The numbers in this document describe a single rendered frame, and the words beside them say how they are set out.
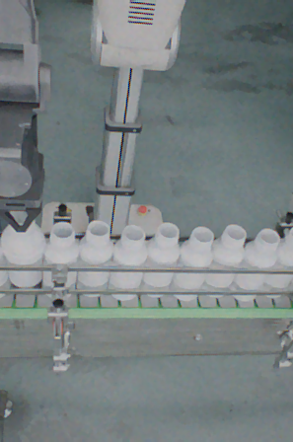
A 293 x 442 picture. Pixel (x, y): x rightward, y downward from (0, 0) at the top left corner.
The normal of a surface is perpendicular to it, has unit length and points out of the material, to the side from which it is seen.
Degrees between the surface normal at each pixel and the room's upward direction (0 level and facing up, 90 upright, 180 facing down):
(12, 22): 60
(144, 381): 0
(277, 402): 0
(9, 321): 90
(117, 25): 90
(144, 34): 90
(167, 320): 90
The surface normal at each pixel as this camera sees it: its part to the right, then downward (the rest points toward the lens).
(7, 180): 0.09, 0.74
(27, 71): 0.15, 0.31
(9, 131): 0.14, -0.61
